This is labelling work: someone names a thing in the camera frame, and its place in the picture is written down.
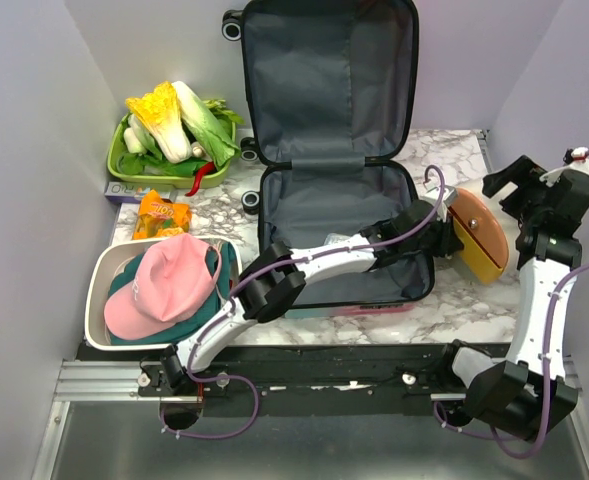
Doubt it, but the yellow drawer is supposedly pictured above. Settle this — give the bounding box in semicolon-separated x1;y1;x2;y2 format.
452;217;504;285

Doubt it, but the clear packet of items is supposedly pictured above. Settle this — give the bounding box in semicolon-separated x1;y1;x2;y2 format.
324;233;352;245

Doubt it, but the pink and teal kids suitcase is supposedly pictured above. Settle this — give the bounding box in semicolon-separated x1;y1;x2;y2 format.
239;1;435;309

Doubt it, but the teal cloth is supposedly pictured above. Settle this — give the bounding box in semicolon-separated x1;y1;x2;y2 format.
106;242;240;346

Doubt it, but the pink baseball cap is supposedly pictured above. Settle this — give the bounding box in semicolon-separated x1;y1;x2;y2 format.
103;232;223;339

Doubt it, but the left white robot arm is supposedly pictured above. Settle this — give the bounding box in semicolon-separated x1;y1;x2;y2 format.
160;200;463;395

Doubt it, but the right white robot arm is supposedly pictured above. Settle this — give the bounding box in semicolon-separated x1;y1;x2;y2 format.
433;148;589;443

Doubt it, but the green vegetable tray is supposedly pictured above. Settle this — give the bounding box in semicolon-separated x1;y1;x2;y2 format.
106;113;238;190

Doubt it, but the red chili pepper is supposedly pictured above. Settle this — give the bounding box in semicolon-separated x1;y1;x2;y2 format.
185;162;216;197

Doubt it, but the white green bok choy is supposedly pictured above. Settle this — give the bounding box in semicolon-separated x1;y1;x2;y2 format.
171;81;244;169

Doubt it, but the white mushroom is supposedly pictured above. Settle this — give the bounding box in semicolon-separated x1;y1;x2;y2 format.
191;142;207;158

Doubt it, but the orange snack bag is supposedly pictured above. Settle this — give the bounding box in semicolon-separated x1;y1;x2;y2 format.
132;190;192;240

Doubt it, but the white rectangular plastic tub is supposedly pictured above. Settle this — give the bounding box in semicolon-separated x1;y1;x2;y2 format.
85;234;241;351

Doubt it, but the yellow napa cabbage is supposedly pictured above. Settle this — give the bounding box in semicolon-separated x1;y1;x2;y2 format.
125;81;191;164

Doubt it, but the purple white box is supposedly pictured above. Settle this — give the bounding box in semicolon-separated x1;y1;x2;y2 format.
104;181;178;204

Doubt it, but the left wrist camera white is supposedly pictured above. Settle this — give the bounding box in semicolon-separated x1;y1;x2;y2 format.
420;186;458;222

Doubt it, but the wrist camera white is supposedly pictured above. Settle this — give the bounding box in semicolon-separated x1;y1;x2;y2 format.
539;147;589;186
420;186;458;222

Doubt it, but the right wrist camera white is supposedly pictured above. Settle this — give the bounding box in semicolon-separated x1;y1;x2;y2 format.
539;147;589;186

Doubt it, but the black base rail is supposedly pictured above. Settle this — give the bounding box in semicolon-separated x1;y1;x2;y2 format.
77;344;465;419

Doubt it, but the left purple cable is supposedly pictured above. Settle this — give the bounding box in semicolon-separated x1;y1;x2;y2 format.
158;165;261;441

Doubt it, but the aluminium frame rail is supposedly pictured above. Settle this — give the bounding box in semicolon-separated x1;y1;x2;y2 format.
32;360;199;479

